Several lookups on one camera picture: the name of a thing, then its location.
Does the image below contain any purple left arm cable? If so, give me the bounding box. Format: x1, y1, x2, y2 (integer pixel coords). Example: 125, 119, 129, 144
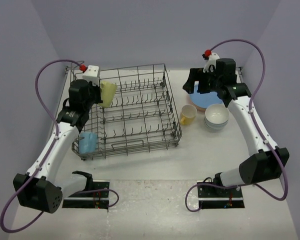
0, 59, 119, 233

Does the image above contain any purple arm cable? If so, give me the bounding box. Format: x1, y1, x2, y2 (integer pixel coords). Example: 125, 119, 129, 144
184, 38, 289, 213
0, 59, 119, 233

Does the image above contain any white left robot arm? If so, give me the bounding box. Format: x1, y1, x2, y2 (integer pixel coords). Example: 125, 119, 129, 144
13, 64, 182, 214

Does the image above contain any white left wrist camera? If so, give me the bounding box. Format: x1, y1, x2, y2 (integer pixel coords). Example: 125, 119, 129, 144
82, 65, 100, 86

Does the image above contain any blue plastic plate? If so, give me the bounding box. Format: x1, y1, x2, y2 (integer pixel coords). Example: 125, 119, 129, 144
189, 81, 223, 109

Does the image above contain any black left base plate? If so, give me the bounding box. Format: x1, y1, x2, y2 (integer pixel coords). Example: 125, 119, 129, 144
62, 191, 109, 210

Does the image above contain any white ceramic bowl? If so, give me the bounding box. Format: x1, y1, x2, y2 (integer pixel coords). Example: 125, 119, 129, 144
204, 119, 228, 132
205, 104, 230, 126

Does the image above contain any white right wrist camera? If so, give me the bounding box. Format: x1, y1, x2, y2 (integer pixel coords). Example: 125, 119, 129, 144
202, 52, 220, 73

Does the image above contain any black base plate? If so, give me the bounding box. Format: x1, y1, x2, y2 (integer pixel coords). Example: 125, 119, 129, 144
62, 191, 109, 210
197, 186, 245, 210

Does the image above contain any grey wire dish rack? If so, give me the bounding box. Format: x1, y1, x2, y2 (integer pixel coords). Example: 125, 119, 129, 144
71, 63, 182, 160

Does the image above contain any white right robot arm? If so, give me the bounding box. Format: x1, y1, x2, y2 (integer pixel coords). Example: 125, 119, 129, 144
183, 58, 290, 197

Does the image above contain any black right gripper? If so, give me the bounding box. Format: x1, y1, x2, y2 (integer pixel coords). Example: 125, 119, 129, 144
183, 67, 222, 94

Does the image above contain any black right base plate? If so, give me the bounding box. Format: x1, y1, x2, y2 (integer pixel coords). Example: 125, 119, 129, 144
197, 186, 245, 210

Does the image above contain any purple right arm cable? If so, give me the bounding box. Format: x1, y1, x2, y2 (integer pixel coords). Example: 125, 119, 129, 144
184, 38, 289, 213

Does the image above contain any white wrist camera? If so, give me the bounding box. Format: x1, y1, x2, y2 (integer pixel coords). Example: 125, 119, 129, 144
82, 65, 100, 86
202, 52, 220, 73

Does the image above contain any yellow-green plastic cup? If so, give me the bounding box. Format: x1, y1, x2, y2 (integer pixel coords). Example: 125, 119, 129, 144
98, 80, 117, 108

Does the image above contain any blue plastic cup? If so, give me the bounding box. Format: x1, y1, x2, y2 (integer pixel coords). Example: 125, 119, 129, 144
78, 132, 98, 154

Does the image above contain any yellow ceramic mug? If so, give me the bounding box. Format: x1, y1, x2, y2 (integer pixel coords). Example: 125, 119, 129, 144
180, 104, 197, 125

